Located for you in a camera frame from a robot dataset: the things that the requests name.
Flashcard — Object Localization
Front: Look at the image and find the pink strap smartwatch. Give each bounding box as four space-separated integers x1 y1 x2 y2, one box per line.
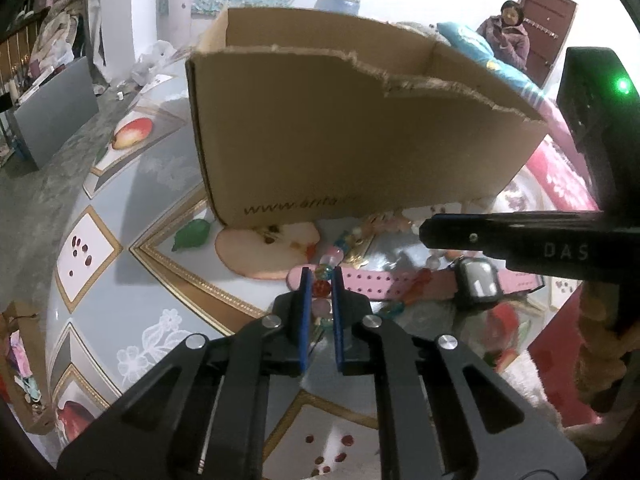
285 256 548 306

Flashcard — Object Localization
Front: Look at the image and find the pink floral quilt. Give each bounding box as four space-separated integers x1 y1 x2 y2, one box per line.
508 94 601 221

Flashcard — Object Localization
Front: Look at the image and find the white plastic bag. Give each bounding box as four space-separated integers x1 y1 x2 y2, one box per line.
131 40 177 87

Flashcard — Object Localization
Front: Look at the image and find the multicolour bead bracelet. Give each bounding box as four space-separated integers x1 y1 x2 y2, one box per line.
308 224 407 334

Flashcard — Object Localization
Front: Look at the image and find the brown cardboard box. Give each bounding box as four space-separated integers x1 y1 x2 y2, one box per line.
186 8 548 229

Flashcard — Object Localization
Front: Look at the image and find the brown wooden door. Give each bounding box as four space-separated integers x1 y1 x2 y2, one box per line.
520 0 577 87

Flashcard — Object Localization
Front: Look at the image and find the fruit pattern bed sheet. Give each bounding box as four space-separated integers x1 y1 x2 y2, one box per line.
47 61 577 479

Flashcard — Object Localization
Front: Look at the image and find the small cardboard box with items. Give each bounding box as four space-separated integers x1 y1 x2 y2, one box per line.
1 301 55 436

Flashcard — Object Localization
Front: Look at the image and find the woman in purple coat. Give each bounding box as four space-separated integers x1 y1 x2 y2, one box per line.
476 0 530 73

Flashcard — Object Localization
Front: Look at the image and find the grey board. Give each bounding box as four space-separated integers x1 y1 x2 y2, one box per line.
8 58 99 169

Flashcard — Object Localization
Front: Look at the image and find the teal pillow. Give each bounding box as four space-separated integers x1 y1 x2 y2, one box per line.
436 22 548 110

